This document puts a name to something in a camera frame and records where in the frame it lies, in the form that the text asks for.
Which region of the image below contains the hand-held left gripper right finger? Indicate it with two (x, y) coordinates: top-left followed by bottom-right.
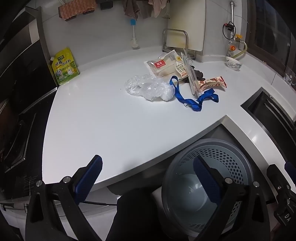
(193, 156), (271, 241)

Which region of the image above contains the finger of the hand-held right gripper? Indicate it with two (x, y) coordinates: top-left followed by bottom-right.
(284, 162), (296, 182)
(267, 164), (291, 197)

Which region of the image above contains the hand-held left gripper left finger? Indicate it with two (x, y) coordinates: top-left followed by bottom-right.
(25, 155), (103, 241)

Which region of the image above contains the grey perforated waste bin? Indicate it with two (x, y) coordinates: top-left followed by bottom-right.
(161, 138), (255, 232)

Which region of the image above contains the red white snack packet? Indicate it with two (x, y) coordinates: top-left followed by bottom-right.
(199, 76), (228, 93)

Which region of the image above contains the white cabinet front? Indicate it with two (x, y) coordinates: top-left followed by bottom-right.
(0, 183), (121, 241)

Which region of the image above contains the person's dark trouser leg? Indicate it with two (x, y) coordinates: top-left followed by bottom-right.
(109, 188), (176, 241)

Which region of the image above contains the dark kitchen sink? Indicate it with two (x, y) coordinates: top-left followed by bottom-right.
(240, 88), (296, 163)

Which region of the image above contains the clear glass mug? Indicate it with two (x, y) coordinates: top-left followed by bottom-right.
(283, 67), (296, 85)

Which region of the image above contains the clear plastic packaging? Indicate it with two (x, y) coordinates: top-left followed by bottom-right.
(180, 49), (204, 95)

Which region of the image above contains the dark grey cloth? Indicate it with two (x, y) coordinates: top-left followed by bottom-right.
(183, 66), (206, 84)

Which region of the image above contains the clear crumpled plastic bag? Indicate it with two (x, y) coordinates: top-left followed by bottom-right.
(125, 74), (174, 102)

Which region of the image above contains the yellow green refill pouch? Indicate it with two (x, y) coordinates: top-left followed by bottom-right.
(50, 47), (80, 86)

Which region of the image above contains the white patterned bowl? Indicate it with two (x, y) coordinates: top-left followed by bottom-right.
(225, 56), (242, 71)

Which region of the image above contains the yellow mark sandwich packet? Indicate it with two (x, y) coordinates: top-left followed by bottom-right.
(159, 49), (188, 78)

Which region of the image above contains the red label bread packet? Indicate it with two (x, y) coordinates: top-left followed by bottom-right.
(144, 58), (176, 77)

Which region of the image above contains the dark framed window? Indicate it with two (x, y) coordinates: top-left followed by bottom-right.
(245, 0), (296, 79)

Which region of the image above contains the black range hood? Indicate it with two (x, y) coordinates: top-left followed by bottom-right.
(0, 6), (58, 93)

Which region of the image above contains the metal board rack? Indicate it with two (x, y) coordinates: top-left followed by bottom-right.
(162, 28), (197, 60)

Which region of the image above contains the black gas regulator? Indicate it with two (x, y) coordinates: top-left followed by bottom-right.
(222, 22), (236, 40)

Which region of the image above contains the white cutting board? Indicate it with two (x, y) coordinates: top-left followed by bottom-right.
(166, 0), (205, 56)

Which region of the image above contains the orange sponge cloth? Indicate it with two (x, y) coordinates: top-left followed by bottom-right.
(58, 0), (96, 20)

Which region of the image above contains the metal gas pipe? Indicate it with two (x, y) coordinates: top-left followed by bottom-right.
(228, 0), (237, 57)

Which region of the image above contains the brown hanging rag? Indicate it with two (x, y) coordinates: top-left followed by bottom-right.
(122, 0), (141, 19)

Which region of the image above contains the pink hanging rag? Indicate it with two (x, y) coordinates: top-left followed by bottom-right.
(148, 0), (170, 18)

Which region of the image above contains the blue lanyard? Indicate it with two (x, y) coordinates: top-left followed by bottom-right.
(169, 75), (219, 112)

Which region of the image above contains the yellow gas hose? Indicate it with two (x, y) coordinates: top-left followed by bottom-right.
(232, 42), (247, 58)

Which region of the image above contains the blue handled dish brush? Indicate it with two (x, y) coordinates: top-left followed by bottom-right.
(130, 19), (140, 49)

